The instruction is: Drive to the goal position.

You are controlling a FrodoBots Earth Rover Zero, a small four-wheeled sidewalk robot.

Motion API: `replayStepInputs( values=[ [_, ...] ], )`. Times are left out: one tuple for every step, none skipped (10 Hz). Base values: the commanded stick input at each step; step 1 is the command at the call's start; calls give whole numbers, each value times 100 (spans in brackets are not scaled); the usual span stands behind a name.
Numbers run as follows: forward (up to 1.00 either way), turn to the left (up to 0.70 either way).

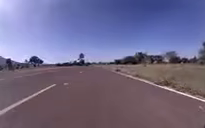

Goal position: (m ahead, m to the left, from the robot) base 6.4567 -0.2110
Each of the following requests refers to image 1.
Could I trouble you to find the dry grass verge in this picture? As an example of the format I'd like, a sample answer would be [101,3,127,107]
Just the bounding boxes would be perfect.
[0,65,63,80]

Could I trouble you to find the tall lone tree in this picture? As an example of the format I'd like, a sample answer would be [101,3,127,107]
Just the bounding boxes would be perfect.
[77,52,86,66]

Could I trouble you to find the row of trees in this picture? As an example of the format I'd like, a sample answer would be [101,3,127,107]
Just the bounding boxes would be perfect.
[114,41,205,66]

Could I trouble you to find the dry grass field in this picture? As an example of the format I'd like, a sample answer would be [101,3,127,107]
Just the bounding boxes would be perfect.
[103,63,205,102]

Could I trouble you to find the white dashed centre line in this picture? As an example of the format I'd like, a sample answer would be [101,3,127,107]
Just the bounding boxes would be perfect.
[0,70,85,120]

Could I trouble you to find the reddish asphalt road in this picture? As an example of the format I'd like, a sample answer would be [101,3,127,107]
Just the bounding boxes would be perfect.
[0,65,205,128]

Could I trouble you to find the white solid edge line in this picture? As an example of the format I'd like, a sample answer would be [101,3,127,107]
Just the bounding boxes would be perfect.
[110,69,205,107]

